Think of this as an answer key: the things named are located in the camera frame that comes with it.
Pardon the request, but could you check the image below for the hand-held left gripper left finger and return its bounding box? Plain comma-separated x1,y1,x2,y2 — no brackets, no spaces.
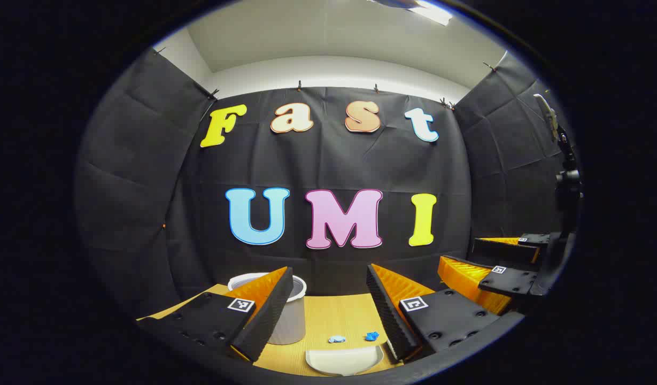
137,266,295,363

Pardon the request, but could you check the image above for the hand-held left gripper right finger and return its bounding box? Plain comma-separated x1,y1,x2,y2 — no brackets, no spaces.
366,263,501,364

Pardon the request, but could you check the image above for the white ribbed garbage bin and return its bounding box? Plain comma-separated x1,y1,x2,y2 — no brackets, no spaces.
228,273,307,345

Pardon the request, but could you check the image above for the wooden desktop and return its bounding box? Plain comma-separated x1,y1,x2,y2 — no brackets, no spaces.
137,283,409,378

